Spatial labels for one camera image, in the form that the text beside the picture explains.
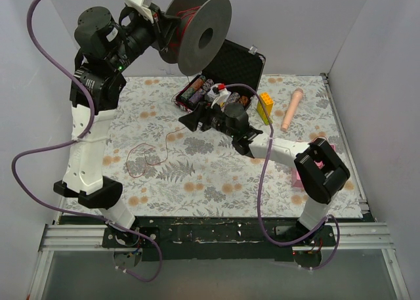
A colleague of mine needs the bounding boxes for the grey cable spool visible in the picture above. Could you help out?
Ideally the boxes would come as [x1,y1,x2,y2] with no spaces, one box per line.
[159,0,232,75]

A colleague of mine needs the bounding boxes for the red wire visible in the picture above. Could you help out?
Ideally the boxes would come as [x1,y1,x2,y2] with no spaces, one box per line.
[126,4,201,178]

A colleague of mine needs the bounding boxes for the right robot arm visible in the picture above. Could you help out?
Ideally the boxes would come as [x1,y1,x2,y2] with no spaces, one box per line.
[178,102,350,246]

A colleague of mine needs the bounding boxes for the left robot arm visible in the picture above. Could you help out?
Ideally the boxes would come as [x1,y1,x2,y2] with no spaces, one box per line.
[53,7,181,247]

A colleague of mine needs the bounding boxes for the yellow toy block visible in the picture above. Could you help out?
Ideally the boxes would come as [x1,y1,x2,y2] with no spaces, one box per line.
[257,93,274,125]

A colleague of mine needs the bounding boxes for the black poker chip case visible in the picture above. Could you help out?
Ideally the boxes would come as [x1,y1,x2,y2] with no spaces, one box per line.
[174,40,266,112]

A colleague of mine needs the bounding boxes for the peach toy microphone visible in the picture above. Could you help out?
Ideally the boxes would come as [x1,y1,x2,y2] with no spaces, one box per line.
[281,88,304,132]

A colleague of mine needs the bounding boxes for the pink box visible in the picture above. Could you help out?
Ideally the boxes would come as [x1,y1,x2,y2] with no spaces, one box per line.
[291,137,335,190]

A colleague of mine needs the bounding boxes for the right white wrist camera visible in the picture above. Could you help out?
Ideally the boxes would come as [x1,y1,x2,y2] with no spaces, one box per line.
[205,83,230,108]

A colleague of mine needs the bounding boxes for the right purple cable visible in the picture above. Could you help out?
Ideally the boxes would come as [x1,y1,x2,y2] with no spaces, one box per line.
[216,83,339,270]

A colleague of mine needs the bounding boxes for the purple cable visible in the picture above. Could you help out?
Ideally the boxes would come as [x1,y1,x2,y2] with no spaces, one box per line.
[11,0,163,284]
[216,83,339,270]

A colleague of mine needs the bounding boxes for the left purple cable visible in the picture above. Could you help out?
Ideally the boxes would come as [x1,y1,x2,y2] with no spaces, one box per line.
[11,0,163,284]

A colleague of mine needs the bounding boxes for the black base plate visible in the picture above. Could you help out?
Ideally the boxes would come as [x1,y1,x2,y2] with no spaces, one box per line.
[101,214,335,263]

